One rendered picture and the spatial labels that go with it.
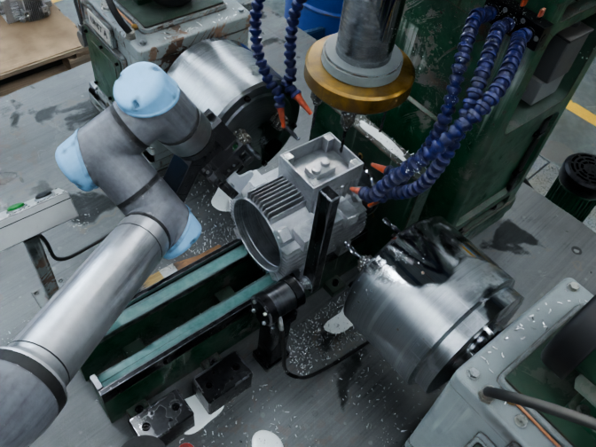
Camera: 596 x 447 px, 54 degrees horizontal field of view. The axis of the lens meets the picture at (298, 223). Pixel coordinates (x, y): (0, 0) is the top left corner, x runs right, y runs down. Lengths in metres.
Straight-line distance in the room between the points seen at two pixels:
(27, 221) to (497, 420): 0.81
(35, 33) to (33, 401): 2.73
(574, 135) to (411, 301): 2.49
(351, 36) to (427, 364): 0.51
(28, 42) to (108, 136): 2.38
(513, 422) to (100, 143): 0.66
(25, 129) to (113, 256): 0.98
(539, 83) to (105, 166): 0.78
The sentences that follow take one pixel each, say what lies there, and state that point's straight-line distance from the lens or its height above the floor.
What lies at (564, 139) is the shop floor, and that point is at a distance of 3.29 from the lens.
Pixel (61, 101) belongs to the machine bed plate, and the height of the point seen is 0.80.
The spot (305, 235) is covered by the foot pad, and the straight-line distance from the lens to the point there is 1.05.
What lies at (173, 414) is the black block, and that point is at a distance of 1.12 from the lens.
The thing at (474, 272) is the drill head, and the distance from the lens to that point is 0.97.
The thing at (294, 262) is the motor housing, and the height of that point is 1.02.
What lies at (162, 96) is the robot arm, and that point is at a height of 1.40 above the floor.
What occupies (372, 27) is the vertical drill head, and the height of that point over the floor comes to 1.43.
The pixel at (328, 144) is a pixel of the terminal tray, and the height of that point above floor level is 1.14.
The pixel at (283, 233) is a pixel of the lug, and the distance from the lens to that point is 1.03.
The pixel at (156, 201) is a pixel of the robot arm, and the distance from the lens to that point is 0.84.
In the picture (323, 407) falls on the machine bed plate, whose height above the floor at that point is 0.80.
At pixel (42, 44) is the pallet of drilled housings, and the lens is 3.16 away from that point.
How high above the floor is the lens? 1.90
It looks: 51 degrees down
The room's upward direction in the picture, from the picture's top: 9 degrees clockwise
